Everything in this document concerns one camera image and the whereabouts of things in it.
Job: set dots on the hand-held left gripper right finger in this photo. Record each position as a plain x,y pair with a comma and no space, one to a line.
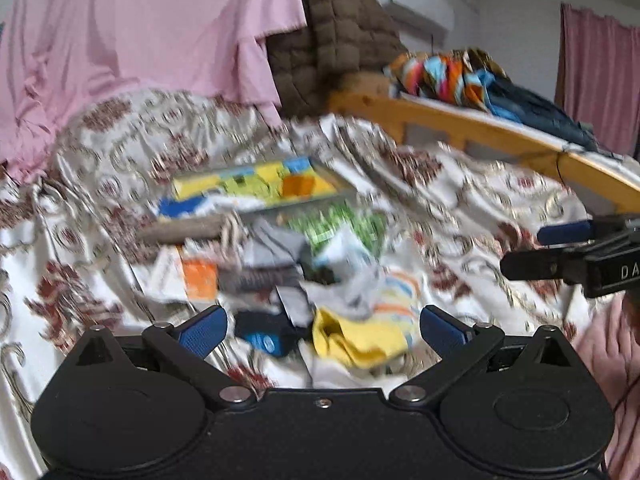
442,332

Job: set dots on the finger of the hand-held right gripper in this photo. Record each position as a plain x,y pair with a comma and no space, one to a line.
565,232
535,264

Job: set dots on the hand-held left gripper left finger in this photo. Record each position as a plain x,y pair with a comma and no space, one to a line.
202,332

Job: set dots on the grey face mask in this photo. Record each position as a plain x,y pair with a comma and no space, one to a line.
277,247

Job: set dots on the pastel striped cloth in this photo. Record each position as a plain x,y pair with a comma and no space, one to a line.
400,295

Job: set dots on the orange and white packet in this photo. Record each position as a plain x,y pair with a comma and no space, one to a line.
197,275

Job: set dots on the blue and black sock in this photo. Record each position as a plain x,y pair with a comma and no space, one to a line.
267,337

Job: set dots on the dark grey striped sock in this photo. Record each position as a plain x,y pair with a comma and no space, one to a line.
255,280

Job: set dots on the yellow cloth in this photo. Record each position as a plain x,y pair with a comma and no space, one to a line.
360,340

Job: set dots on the pink fleece cloth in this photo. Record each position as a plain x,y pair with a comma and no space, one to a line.
610,360

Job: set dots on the light grey cloth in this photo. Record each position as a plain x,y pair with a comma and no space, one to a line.
345,295

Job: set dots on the dark blue clothes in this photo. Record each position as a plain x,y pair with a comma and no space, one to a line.
540,110

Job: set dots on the green patterned packet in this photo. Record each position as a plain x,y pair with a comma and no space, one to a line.
340,222

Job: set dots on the pink curtain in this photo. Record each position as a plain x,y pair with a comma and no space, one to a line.
600,70

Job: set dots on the floral satin blanket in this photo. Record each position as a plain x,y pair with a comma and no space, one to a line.
100,200

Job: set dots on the colourful striped cloth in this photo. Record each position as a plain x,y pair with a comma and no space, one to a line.
440,75

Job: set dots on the brown quilted jacket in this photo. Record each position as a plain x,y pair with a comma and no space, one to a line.
335,30

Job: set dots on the pink bed sheet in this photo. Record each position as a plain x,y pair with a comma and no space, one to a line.
125,35

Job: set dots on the wooden bed frame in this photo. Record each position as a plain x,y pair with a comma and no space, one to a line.
450,125

